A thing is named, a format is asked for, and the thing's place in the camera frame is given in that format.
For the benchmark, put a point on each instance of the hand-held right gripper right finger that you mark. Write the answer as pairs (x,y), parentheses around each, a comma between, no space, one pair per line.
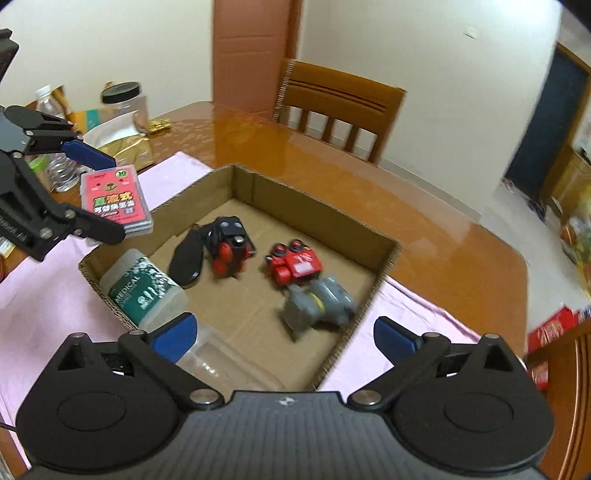
(392,342)

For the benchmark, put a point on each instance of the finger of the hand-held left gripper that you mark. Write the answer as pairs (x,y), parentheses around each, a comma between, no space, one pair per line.
(87,155)
(104,233)

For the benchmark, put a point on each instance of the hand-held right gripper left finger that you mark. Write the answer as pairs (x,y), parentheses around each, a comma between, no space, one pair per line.
(175,336)

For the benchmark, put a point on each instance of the pink card pack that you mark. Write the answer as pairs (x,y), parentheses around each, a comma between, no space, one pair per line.
(115,198)

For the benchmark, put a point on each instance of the green label plastic bottle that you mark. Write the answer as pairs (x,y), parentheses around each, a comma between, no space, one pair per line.
(143,290)

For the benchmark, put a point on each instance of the clear plastic jar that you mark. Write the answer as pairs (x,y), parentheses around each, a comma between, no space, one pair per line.
(231,362)

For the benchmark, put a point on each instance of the grey toy elephant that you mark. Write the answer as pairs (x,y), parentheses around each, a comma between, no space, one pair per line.
(318,304)

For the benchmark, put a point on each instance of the cardboard box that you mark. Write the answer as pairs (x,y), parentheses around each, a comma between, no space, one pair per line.
(258,314)

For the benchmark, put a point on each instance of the black toy train red wheels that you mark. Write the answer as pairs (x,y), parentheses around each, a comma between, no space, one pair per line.
(233,244)

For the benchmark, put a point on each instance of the clear water bottle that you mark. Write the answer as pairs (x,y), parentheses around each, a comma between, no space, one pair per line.
(57,170)

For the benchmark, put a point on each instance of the green and orange box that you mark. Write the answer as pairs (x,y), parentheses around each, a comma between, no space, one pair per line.
(90,119)

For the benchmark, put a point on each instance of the gold tissue pack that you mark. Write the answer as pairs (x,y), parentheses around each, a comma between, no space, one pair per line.
(124,145)

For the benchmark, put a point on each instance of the black lid plastic jar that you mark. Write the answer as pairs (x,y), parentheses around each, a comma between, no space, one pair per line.
(124,104)

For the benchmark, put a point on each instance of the pink tablecloth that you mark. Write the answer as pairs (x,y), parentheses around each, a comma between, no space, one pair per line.
(41,300)

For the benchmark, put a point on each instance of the gold foil coins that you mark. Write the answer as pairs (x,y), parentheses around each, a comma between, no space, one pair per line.
(159,125)

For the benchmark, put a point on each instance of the black key fob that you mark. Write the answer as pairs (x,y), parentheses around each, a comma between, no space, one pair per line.
(187,258)

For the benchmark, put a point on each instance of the red packets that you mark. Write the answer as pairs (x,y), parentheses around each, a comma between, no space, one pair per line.
(551,334)

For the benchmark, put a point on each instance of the brown wooden door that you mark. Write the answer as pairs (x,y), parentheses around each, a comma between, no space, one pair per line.
(254,55)

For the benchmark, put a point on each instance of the colourful bags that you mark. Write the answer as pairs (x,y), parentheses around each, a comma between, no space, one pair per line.
(577,240)

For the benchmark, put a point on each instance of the dark door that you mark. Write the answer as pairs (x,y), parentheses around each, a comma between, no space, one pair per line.
(545,129)

